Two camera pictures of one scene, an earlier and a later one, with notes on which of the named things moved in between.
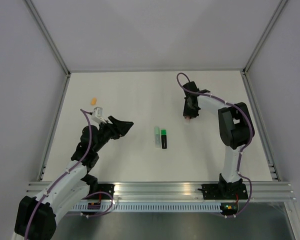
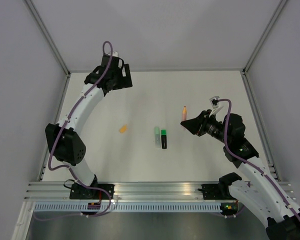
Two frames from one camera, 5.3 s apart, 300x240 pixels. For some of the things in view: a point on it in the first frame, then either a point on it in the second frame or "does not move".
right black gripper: x=187 y=112 -> x=197 y=125
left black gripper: x=119 y=128 -> x=125 y=82
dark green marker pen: x=164 y=141 does not move
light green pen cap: x=156 y=130 does not move
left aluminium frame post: x=48 y=38 does not move
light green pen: x=157 y=137 does not move
